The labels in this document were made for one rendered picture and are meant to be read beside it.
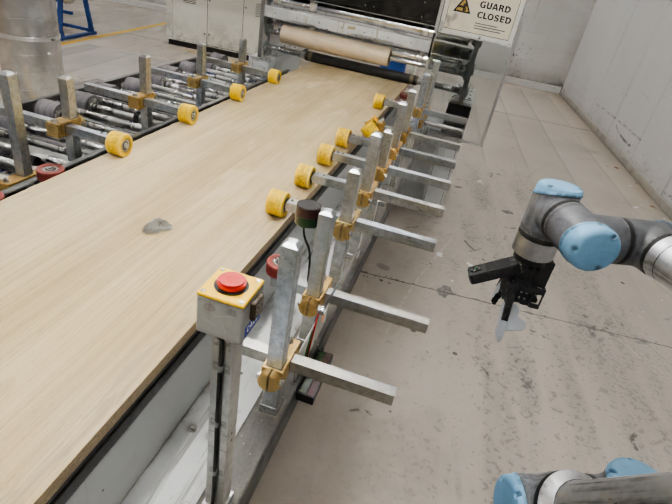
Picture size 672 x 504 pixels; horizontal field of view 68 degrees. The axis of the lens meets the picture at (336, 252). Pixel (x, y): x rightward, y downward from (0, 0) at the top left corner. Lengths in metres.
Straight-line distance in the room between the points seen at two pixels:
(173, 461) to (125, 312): 0.35
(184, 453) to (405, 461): 1.07
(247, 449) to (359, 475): 0.92
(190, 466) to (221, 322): 0.59
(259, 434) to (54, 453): 0.43
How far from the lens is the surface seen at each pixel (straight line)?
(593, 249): 1.00
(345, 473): 2.02
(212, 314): 0.70
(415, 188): 3.99
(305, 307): 1.28
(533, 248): 1.12
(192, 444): 1.28
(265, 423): 1.21
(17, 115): 1.89
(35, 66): 5.10
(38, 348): 1.13
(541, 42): 10.24
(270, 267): 1.32
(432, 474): 2.12
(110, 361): 1.07
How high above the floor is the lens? 1.64
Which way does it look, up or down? 31 degrees down
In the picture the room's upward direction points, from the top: 11 degrees clockwise
